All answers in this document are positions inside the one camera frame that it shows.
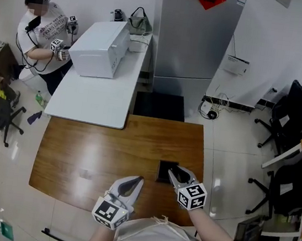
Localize white floor cables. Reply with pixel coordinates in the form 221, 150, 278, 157
205, 90, 236, 110

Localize grey refrigerator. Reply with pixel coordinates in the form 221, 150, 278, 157
139, 0, 245, 124

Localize grey-green handbag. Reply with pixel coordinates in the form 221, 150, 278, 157
125, 5, 157, 38

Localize person's right forearm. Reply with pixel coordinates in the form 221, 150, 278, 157
185, 206, 240, 241

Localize white wall router box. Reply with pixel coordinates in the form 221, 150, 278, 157
221, 53, 251, 77

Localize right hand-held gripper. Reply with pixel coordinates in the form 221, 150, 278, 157
162, 164, 212, 213

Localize white microwave oven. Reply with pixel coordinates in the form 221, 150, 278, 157
65, 14, 134, 83

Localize white power adapter box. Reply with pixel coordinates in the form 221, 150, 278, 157
200, 101, 213, 115

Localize black floor mat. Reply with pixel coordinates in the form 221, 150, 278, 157
133, 89, 189, 123

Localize brown cabinet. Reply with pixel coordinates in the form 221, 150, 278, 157
0, 42, 26, 83

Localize black kettle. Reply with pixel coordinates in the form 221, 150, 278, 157
110, 7, 127, 24

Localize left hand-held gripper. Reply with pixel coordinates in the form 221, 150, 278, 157
89, 169, 146, 234

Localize white bin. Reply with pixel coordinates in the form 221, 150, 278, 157
17, 66, 50, 94

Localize green floor card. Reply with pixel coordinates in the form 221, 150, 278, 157
0, 221, 17, 241

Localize small black box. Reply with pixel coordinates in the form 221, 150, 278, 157
155, 159, 181, 185

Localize green plastic bottle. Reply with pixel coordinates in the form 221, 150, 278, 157
33, 90, 51, 109

